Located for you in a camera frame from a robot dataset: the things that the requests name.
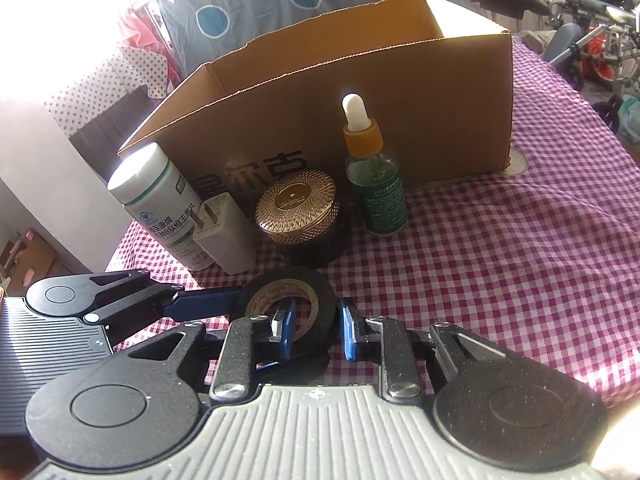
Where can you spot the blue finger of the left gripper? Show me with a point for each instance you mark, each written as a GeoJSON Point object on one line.
{"type": "Point", "coordinates": [203, 303]}

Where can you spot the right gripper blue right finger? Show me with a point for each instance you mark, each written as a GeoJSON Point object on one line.
{"type": "Point", "coordinates": [360, 341]}

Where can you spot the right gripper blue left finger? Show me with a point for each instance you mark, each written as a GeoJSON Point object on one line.
{"type": "Point", "coordinates": [274, 335]}

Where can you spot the black electrical tape roll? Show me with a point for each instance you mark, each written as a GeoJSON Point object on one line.
{"type": "Point", "coordinates": [307, 290]}

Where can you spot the white power adapter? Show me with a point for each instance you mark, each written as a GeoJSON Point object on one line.
{"type": "Point", "coordinates": [225, 233]}

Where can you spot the gold lid dark jar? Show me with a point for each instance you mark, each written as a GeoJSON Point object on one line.
{"type": "Point", "coordinates": [302, 214]}

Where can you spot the white supplement bottle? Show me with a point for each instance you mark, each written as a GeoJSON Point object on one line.
{"type": "Point", "coordinates": [155, 194]}

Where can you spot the green dropper bottle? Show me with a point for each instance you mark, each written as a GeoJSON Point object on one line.
{"type": "Point", "coordinates": [372, 170]}

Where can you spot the dark wooden cabinet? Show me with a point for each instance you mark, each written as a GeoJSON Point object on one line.
{"type": "Point", "coordinates": [99, 141]}

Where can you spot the purple checkered tablecloth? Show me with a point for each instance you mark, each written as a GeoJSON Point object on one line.
{"type": "Point", "coordinates": [523, 208]}

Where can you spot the polka dot white cloth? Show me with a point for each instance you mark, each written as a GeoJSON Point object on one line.
{"type": "Point", "coordinates": [127, 70]}

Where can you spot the pink hanging garment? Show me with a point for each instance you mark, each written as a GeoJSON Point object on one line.
{"type": "Point", "coordinates": [140, 31]}

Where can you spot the brown cardboard box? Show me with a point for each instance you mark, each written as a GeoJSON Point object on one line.
{"type": "Point", "coordinates": [436, 78]}

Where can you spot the black chair armrest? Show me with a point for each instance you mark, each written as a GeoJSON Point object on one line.
{"type": "Point", "coordinates": [515, 8]}

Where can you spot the wheelchair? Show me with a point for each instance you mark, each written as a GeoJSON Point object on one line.
{"type": "Point", "coordinates": [605, 49]}

